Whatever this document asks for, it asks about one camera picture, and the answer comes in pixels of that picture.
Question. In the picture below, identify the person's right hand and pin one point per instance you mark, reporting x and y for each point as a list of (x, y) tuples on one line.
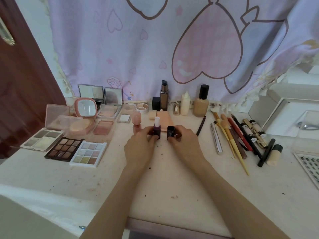
[(188, 148)]

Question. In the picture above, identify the person's left hand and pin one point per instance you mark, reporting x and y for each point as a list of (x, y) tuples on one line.
[(138, 149)]

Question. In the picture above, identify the person's left thumb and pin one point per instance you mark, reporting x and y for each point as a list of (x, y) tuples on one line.
[(151, 138)]

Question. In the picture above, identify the person's right thumb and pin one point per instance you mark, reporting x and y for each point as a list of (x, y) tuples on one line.
[(172, 141)]

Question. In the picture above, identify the black lipstick cap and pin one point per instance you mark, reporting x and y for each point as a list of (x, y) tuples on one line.
[(170, 131)]

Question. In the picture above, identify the purple lip balm stick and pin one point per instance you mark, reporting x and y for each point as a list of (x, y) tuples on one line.
[(156, 126)]

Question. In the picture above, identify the person's left forearm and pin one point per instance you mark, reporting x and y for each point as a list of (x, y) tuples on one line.
[(117, 204)]

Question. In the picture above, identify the person's right forearm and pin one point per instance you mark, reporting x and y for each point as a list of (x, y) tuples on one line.
[(231, 204)]

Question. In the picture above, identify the peach flat box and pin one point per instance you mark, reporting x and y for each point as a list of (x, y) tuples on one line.
[(164, 119)]

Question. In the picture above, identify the beige makeup sponge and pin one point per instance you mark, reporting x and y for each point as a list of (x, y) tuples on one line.
[(152, 114)]

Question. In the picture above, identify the round three-shade concealer pot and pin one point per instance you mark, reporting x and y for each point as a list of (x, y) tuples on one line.
[(142, 107)]

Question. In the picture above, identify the short black makeup pencil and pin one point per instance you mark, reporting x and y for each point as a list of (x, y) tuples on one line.
[(201, 126)]

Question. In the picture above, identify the small gold bottle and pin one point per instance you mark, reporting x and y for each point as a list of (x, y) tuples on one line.
[(176, 109)]

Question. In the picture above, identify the small white square compact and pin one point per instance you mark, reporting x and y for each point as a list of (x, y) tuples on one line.
[(124, 118)]

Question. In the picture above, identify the small black box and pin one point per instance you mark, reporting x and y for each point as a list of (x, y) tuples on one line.
[(156, 104)]

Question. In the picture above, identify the clear round powder case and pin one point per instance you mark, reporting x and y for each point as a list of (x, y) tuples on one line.
[(129, 108)]

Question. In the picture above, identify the white squeeze bottle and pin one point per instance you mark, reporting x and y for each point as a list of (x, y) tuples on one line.
[(185, 104)]

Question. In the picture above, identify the dark pump foundation bottle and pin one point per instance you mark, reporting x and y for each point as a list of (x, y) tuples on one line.
[(164, 97)]

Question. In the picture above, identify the silver mascara tube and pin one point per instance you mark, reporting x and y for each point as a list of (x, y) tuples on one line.
[(216, 139)]

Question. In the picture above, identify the beige foundation bottle black cap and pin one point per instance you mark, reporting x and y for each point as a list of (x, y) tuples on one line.
[(200, 104)]

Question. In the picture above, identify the pink blush palette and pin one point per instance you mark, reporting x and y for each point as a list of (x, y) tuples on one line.
[(103, 128)]

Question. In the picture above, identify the clear highlighter powder palette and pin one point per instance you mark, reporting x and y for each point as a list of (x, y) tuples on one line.
[(107, 112)]

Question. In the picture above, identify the orange-tipped yellow makeup brush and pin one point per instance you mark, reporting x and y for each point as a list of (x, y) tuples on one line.
[(225, 129)]

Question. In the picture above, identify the small silver mirror compact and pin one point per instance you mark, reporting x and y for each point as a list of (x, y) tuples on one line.
[(113, 96)]

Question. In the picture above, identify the long yellow makeup brush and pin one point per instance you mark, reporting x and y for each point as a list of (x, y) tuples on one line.
[(235, 151)]

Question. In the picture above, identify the white pastel eyeshadow palette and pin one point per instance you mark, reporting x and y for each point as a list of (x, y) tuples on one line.
[(88, 153)]

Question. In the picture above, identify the red makeup pencil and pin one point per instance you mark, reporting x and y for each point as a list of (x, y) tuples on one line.
[(238, 134)]

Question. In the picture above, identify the brown makeup pencil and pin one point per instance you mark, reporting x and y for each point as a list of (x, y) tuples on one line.
[(238, 145)]

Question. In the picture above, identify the pink round-cornered mirror compact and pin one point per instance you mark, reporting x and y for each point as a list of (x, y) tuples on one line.
[(85, 107)]

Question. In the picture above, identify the long black makeup pencil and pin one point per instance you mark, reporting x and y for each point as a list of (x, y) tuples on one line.
[(246, 136)]

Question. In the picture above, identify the black white patterned tube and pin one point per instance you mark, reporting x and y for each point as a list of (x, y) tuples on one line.
[(256, 127), (248, 133)]

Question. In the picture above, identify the silver open mirror compact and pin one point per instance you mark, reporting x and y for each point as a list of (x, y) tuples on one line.
[(91, 92)]

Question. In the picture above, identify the pink clear-lid powder compact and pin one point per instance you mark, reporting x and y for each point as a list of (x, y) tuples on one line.
[(72, 124)]

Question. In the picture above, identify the gold mascara tube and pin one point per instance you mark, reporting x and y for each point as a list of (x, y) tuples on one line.
[(258, 138)]

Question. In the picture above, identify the black brown eyeshadow palette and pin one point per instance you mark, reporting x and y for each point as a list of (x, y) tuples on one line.
[(63, 149)]

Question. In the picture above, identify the lilac heart print curtain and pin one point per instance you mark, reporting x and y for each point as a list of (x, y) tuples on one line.
[(159, 44)]

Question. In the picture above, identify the thick black eyeliner pen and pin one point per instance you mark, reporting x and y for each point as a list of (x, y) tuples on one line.
[(266, 153)]

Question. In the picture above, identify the cream concealer tube black cap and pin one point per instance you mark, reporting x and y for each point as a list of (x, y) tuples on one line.
[(274, 155)]

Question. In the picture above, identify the white drawer organizer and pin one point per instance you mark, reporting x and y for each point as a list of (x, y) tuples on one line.
[(276, 107)]

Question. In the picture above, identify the white four-pan eyeshadow palette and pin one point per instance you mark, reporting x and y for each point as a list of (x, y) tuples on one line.
[(41, 140)]

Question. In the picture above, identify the silver eyelash curler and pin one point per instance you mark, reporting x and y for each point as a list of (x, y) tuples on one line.
[(307, 125)]

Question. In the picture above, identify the brown wooden door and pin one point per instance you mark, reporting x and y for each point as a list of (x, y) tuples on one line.
[(22, 92)]

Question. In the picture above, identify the false eyelash tray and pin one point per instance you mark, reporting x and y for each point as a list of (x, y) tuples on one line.
[(309, 170)]

